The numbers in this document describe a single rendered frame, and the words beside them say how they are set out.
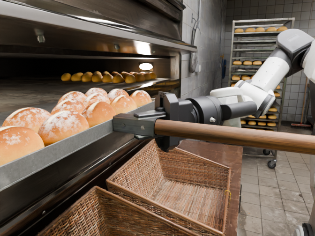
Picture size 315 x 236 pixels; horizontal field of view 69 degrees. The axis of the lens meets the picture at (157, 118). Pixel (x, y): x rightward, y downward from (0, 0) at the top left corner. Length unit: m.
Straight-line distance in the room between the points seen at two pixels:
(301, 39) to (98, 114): 0.77
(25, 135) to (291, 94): 5.32
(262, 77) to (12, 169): 0.78
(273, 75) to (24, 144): 0.79
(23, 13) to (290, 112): 5.33
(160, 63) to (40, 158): 1.73
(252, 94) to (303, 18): 4.73
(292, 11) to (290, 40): 4.52
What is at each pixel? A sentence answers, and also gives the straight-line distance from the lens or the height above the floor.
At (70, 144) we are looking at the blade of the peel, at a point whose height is 1.19.
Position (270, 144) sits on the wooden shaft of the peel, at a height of 1.19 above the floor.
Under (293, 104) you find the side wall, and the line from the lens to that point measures 5.52.
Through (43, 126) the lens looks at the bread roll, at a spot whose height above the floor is 1.22.
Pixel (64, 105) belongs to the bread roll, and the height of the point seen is 1.23.
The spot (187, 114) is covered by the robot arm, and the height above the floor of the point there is 1.21.
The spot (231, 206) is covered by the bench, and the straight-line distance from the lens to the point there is 1.34.
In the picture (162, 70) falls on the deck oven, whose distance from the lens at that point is 1.99.
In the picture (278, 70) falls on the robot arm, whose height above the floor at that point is 1.28.
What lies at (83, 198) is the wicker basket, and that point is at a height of 0.85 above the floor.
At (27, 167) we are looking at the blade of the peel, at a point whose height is 1.19.
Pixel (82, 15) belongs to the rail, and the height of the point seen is 1.43.
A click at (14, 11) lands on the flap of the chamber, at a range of 0.50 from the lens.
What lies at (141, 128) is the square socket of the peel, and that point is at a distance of 0.44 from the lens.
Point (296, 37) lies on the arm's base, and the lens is 1.00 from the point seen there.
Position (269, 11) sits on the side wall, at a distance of 5.47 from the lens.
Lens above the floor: 1.32
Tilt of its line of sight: 14 degrees down
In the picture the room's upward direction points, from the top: straight up
